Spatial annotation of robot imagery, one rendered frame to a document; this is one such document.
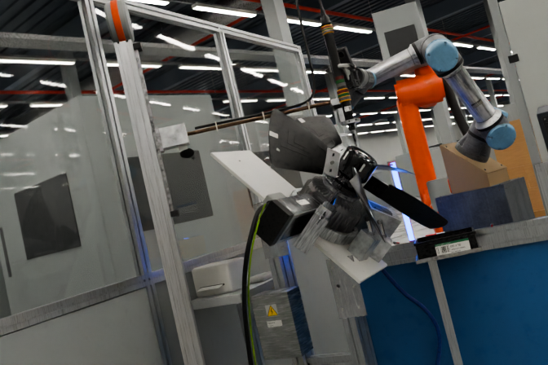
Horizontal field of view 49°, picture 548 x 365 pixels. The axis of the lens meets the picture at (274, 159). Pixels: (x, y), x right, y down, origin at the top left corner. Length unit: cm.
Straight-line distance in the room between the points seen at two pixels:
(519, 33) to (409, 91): 241
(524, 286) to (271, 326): 96
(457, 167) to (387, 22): 363
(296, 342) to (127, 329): 56
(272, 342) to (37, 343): 76
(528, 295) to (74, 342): 160
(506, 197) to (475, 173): 16
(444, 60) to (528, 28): 152
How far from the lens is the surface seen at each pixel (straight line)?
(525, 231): 239
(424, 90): 611
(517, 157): 1012
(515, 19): 388
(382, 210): 218
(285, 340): 209
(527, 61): 384
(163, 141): 208
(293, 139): 192
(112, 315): 204
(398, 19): 615
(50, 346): 188
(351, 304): 204
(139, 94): 213
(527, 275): 244
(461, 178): 266
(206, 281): 225
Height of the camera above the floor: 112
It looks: 5 degrees up
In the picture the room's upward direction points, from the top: 13 degrees counter-clockwise
